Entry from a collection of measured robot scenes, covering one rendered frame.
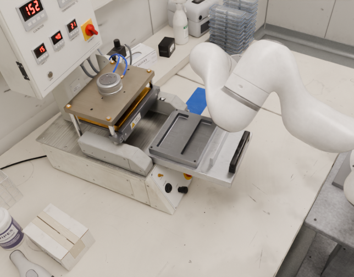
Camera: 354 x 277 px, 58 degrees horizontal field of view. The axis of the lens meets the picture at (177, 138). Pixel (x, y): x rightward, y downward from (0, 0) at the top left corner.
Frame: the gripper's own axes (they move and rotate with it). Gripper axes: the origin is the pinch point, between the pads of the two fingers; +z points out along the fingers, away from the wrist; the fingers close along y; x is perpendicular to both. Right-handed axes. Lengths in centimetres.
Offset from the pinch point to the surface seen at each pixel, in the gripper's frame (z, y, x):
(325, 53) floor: 78, -105, -165
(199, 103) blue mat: 3.3, 13.3, -17.2
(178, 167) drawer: -17.5, 20.9, 36.0
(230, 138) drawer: -18.7, 4.1, 25.2
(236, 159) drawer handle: -22.7, 3.6, 37.4
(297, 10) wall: 49, -80, -193
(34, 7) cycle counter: -61, 56, 15
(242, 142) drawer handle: -22.7, 1.0, 30.8
